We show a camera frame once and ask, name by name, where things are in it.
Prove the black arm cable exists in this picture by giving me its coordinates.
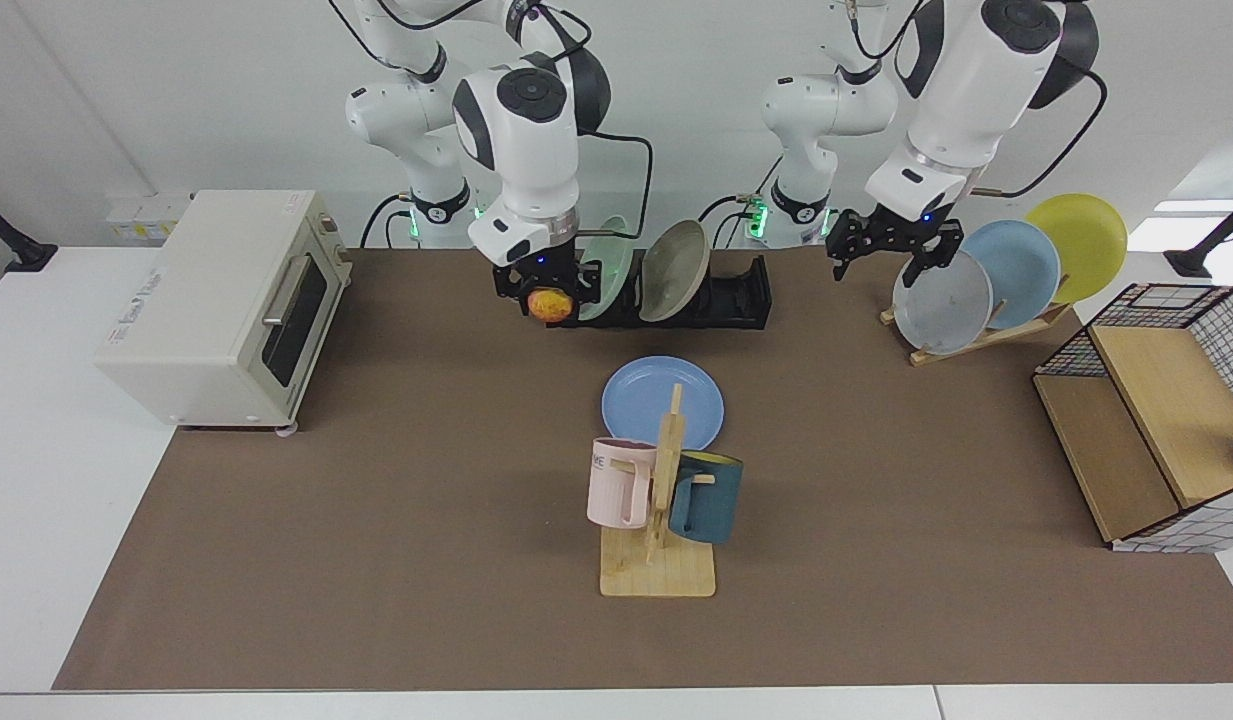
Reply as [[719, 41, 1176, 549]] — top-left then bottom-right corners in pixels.
[[971, 65, 1109, 199], [574, 128, 656, 243]]

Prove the wire basket with wooden floor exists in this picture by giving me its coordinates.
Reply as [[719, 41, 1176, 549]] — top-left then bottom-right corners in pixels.
[[1032, 283, 1233, 554]]

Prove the pink cup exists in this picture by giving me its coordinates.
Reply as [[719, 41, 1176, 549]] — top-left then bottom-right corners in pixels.
[[587, 437, 659, 530]]

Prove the yellow plate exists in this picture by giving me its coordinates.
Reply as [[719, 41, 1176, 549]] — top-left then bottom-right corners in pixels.
[[1024, 193, 1129, 305]]

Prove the wooden plate stand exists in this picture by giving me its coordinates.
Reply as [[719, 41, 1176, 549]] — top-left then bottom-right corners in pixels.
[[880, 300, 1075, 368]]

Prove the pale green plate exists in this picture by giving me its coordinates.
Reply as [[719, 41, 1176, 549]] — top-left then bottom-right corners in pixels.
[[576, 215, 635, 322]]

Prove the black base power cable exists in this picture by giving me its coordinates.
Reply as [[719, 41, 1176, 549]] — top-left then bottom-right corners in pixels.
[[698, 155, 785, 251]]

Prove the light blue plate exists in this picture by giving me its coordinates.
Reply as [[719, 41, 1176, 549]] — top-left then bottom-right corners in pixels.
[[960, 220, 1062, 331]]

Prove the dark teal cup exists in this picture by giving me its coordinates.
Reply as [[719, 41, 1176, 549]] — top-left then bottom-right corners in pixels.
[[668, 451, 745, 546]]

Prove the beige plate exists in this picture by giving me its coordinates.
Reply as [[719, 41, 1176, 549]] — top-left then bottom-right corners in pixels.
[[638, 219, 711, 323]]

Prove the black clamp stand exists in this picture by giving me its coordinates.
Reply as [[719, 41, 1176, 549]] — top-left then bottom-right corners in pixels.
[[1164, 193, 1233, 279], [0, 192, 59, 274]]

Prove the white socket box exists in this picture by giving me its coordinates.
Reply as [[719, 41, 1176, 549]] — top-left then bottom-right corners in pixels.
[[106, 193, 195, 247]]

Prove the grey plate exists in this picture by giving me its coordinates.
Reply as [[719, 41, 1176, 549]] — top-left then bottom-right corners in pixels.
[[892, 246, 994, 356]]

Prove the black dish rack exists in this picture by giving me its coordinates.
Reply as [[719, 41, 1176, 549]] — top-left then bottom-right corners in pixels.
[[544, 252, 774, 331]]

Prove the pale toaster oven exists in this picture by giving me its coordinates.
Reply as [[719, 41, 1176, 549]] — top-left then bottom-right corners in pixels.
[[94, 190, 355, 436]]

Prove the brown table cloth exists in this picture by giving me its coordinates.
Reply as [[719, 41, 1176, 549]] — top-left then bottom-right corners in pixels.
[[52, 247, 1233, 692]]

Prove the wooden cup stand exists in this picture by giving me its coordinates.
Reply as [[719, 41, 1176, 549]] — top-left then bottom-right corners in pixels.
[[599, 383, 717, 599]]

